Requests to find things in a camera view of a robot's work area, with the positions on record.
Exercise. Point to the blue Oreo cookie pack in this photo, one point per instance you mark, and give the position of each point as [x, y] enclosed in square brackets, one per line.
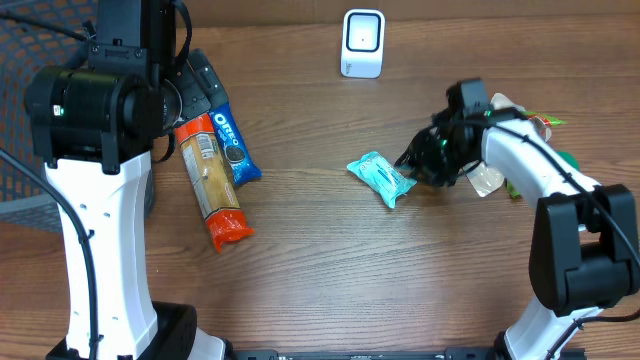
[233, 147]

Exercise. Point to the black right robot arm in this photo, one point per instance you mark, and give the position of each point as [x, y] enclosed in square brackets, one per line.
[584, 255]

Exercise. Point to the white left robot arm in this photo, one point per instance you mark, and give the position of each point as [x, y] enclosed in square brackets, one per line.
[93, 124]

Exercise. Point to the dark grey plastic basket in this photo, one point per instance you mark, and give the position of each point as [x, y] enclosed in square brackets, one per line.
[25, 49]

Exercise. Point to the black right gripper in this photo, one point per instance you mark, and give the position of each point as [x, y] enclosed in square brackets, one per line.
[413, 157]

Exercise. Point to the green snack packet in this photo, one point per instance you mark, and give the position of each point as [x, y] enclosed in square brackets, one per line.
[543, 124]

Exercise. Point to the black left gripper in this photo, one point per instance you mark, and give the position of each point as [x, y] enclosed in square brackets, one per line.
[202, 87]

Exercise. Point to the red snack packet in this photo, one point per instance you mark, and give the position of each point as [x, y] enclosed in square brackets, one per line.
[214, 191]

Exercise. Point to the green lid jar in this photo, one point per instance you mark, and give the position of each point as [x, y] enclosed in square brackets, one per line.
[570, 159]

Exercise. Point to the white barcode scanner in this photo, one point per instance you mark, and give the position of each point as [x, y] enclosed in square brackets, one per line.
[363, 37]

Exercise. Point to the beige paper bag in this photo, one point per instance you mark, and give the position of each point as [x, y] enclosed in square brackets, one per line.
[485, 180]

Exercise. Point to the teal snack packet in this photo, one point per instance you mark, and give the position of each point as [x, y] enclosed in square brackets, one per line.
[373, 169]

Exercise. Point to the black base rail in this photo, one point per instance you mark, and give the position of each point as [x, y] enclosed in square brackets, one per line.
[455, 353]

